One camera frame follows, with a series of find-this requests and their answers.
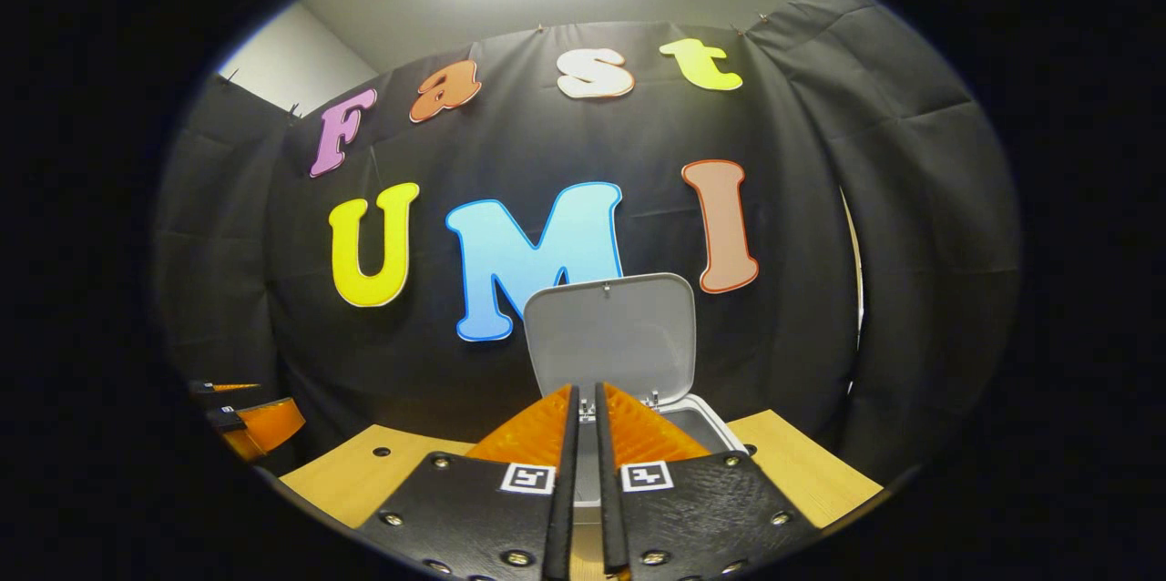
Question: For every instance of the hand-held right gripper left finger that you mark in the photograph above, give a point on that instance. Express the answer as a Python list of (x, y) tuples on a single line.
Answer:
[(565, 490)]

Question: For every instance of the black backdrop cloth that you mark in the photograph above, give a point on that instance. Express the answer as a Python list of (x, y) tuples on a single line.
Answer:
[(856, 198)]

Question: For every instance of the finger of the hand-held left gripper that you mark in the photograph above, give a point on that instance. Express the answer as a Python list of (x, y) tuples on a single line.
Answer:
[(223, 388), (269, 426)]

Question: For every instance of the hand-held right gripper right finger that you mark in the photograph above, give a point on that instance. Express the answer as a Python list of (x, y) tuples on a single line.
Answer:
[(608, 490)]

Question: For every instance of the wooden desktop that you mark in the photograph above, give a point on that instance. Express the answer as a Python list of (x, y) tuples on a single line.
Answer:
[(802, 472)]

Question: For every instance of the white desktop garbage bin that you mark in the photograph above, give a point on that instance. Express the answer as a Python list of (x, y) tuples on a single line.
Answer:
[(610, 335)]

